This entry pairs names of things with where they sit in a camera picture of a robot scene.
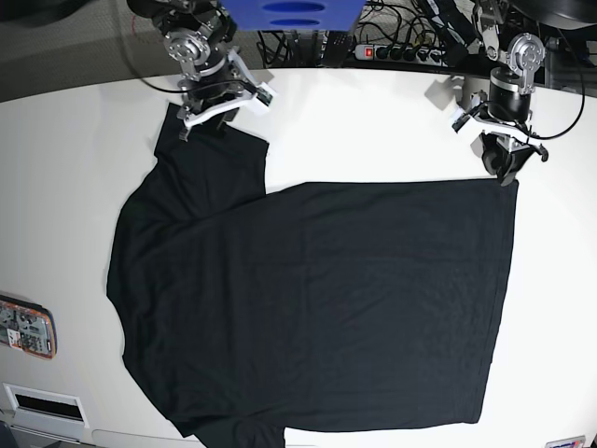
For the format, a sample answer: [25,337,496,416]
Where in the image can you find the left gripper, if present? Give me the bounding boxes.
[467,78,547,186]

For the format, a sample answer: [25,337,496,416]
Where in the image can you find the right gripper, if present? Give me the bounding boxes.
[176,50,261,142]

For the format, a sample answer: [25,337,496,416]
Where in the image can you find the black T-shirt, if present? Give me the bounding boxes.
[106,105,518,447]

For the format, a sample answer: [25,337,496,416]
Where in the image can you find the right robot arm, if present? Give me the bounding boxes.
[127,1,276,141]

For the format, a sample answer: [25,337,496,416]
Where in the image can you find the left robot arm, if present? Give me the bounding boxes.
[467,1,548,187]

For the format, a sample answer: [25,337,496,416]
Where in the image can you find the blue plastic bin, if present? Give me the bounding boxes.
[221,0,366,31]

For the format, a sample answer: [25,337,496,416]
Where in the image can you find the white power strip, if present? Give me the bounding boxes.
[353,44,447,66]

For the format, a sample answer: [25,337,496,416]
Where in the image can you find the orange-edged circuit board case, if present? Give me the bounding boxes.
[0,295,58,359]

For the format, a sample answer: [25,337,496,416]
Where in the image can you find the sticker at table edge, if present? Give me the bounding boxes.
[545,435,587,448]

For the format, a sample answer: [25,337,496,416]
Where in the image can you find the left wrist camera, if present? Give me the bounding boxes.
[451,107,470,133]

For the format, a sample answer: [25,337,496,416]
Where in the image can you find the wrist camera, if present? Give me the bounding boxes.
[251,82,278,116]
[451,107,470,133]

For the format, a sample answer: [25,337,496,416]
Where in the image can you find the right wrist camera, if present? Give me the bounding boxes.
[251,82,278,116]

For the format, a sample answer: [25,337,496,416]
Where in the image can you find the white table cable slot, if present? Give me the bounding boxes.
[2,383,90,428]

